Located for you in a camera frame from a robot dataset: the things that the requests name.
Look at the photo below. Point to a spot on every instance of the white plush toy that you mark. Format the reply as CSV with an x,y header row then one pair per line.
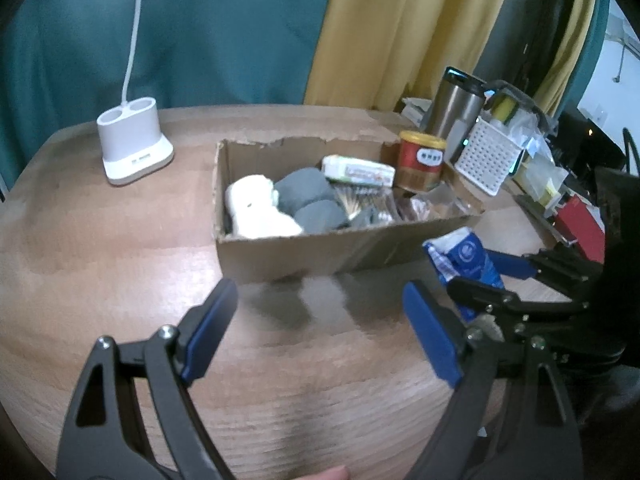
x,y
255,210

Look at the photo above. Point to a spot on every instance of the red box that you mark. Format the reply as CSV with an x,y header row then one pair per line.
x,y
580,225

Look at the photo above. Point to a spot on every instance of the teal curtain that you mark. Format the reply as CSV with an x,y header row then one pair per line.
x,y
225,35

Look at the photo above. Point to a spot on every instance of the grey sock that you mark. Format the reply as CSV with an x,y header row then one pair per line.
x,y
302,187
320,215

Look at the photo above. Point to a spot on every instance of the yellow curtain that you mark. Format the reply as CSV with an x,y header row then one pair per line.
x,y
400,25

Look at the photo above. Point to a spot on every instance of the white perforated basket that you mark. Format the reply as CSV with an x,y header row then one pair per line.
x,y
487,155

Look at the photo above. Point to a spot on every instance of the gold lid jar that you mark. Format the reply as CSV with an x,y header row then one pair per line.
x,y
420,165

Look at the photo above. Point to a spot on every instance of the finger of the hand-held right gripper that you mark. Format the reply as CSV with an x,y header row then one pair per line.
x,y
515,265
525,310

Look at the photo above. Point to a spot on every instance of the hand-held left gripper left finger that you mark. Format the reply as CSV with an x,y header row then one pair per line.
x,y
210,332

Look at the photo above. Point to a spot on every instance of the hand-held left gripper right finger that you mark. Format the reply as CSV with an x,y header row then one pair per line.
x,y
432,335

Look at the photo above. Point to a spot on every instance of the clear snack bag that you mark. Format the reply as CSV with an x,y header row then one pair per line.
x,y
425,207

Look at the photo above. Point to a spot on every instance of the clear plastic bags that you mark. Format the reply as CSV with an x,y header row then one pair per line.
x,y
540,165

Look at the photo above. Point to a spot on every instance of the bag of cotton swabs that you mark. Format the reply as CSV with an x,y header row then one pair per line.
x,y
365,200

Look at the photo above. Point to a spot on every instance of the white papers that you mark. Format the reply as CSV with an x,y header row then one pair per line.
x,y
415,110

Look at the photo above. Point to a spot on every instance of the stainless steel tumbler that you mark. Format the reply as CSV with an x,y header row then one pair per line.
x,y
450,110

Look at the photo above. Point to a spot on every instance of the blue packet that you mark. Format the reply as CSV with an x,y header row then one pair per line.
x,y
470,260

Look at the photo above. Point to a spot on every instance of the yellow sponge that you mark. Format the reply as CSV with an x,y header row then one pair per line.
x,y
504,109

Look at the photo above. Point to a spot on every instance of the white desk lamp base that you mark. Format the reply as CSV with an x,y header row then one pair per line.
x,y
130,145

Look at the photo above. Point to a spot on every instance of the white tissue packet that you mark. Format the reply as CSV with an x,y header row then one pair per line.
x,y
355,170

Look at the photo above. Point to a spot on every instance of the cardboard box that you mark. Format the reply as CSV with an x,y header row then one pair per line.
x,y
300,255

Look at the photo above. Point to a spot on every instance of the person's left hand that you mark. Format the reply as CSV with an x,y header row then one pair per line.
x,y
325,474

